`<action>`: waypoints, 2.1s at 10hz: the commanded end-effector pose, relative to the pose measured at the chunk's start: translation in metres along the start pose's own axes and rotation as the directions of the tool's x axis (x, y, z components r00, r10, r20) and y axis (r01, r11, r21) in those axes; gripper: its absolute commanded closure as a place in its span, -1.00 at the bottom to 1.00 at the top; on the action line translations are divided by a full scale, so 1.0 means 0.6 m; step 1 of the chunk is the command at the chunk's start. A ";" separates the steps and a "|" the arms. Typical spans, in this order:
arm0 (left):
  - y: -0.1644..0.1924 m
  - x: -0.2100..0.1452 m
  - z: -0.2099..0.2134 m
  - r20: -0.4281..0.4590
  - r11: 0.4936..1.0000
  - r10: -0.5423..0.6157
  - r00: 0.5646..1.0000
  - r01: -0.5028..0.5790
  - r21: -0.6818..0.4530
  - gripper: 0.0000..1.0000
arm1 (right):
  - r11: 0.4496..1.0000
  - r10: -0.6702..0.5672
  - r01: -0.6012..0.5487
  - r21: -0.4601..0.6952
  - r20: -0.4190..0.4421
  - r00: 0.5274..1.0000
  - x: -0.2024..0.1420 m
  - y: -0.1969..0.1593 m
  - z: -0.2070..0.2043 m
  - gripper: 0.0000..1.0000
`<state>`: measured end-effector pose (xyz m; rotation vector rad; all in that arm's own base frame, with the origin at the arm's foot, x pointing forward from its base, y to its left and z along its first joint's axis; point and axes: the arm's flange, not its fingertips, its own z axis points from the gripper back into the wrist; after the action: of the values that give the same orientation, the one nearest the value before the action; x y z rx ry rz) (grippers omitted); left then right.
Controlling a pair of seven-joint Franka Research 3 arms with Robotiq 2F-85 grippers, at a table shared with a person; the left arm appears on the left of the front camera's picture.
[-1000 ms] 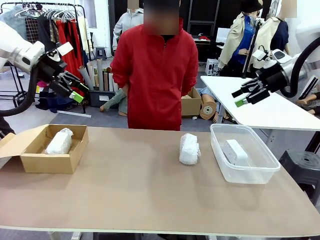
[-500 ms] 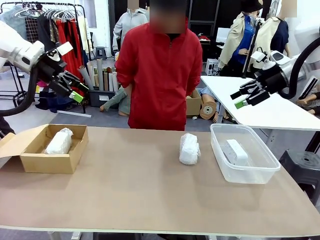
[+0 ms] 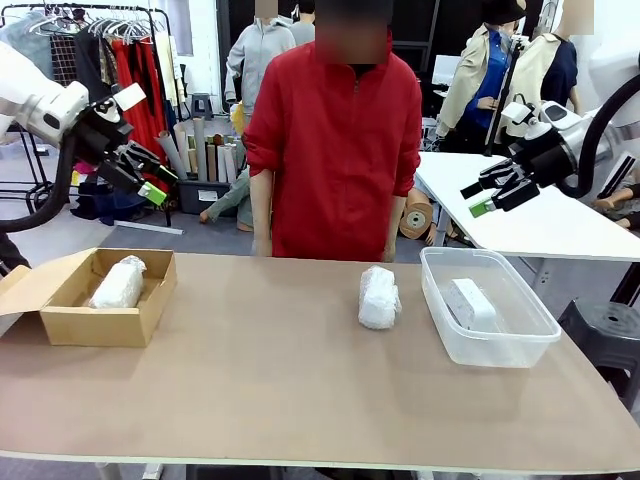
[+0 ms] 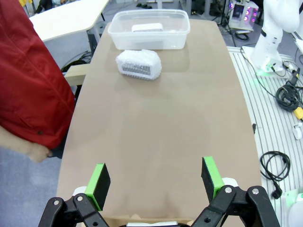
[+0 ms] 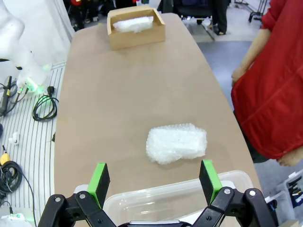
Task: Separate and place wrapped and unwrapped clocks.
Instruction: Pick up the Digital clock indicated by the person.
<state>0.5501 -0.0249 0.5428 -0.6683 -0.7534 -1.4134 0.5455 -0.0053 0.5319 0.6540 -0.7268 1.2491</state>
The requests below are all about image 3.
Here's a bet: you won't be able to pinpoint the mannequin in grey hoodie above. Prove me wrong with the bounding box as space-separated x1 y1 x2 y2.
223 0 297 106

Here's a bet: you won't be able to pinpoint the grey step stool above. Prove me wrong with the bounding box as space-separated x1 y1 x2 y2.
189 92 215 121

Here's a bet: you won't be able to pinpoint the black plastic stool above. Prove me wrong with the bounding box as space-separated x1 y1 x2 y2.
557 299 640 401

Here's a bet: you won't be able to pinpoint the brown cardboard spool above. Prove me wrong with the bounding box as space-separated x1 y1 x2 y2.
399 187 437 242

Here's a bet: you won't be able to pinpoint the black metal stand leg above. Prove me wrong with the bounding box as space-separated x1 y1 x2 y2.
609 262 640 306

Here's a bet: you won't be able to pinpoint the black clothes rack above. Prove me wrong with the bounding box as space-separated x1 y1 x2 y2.
0 2 176 229

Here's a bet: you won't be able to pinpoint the grey upright paper roll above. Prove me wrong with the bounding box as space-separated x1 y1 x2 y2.
193 117 209 183

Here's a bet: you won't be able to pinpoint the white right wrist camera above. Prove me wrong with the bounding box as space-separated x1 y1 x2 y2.
501 102 554 140

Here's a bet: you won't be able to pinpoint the bubble clock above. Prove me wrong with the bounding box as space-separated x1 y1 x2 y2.
88 255 149 310
356 265 403 331

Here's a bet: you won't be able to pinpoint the skin-coloured mannequin parts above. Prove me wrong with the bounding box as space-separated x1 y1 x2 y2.
593 169 640 231

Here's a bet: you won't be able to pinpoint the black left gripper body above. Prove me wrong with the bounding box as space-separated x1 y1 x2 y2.
73 105 146 194

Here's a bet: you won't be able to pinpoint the cream garment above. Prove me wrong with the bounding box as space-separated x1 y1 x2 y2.
153 32 187 119

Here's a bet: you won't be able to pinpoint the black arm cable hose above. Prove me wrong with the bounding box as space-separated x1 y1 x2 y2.
0 134 76 235
555 73 640 200

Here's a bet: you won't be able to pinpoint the black storage bin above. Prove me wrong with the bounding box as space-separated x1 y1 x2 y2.
178 178 234 215

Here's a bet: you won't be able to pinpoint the person's right forearm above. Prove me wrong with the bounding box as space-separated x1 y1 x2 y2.
248 167 275 242

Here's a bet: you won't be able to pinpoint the child mannequin in grey clothes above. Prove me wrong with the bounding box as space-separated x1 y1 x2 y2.
199 169 256 234

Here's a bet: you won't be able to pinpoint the clear plastic container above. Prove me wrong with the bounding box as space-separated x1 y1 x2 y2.
419 246 563 370

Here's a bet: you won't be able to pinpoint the white slatted panel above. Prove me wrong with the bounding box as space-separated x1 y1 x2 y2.
597 152 640 200

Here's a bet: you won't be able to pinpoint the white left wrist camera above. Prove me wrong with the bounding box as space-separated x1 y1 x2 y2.
92 83 147 123

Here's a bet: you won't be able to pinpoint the mannequin in beige coat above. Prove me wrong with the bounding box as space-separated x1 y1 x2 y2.
435 0 526 154

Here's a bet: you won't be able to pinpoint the red dress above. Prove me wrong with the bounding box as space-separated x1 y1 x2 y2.
110 38 171 151

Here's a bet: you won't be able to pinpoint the white metal bar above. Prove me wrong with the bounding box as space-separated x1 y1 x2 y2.
113 219 184 236

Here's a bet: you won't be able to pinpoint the white side table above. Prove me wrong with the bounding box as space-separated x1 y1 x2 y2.
414 151 640 291

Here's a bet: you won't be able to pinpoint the person in red jacket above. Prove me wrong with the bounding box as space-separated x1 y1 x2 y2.
243 0 425 264

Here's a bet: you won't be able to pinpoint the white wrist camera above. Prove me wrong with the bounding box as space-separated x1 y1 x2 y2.
501 102 554 140
92 83 147 123

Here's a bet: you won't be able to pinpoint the person's left forearm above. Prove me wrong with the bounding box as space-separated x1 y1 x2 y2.
383 193 408 249

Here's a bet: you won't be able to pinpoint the white unwrapped clock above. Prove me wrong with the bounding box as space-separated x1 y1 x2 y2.
448 277 499 331

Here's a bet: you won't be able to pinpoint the dark clothes pile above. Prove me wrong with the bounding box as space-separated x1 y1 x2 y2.
69 172 151 226

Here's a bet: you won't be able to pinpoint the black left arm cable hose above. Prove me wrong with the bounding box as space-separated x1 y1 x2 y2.
0 134 76 235

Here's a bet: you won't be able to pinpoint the open brown cardboard box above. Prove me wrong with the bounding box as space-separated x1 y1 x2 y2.
0 247 179 349

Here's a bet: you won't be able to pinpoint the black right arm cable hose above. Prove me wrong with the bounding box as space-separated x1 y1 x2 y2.
555 73 640 200

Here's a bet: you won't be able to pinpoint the grey leaning paper roll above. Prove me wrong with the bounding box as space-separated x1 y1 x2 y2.
153 130 189 181

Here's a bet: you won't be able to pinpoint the grey garment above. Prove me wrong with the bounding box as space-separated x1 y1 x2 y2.
0 10 54 79

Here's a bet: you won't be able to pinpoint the black cloth object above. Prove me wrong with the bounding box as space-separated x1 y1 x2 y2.
0 233 32 277

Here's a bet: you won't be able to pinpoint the person in grey top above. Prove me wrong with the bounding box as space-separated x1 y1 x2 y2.
288 0 317 47

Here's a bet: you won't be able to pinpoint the beige paper roll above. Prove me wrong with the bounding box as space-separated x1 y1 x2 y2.
173 122 194 176

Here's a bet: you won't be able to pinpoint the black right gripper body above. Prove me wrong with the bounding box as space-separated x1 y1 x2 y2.
508 129 580 190

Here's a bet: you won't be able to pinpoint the black stand pole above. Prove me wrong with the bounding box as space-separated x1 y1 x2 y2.
483 35 530 157

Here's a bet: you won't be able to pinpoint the black hat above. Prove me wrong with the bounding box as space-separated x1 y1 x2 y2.
482 0 527 26

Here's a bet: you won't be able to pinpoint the mannequin in beige vest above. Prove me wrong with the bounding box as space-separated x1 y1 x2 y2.
504 0 584 136

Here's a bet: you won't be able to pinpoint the black garment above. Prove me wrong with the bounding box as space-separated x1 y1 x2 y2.
74 30 119 101

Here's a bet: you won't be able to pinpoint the checkered garment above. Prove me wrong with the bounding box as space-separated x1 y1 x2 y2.
49 32 79 89

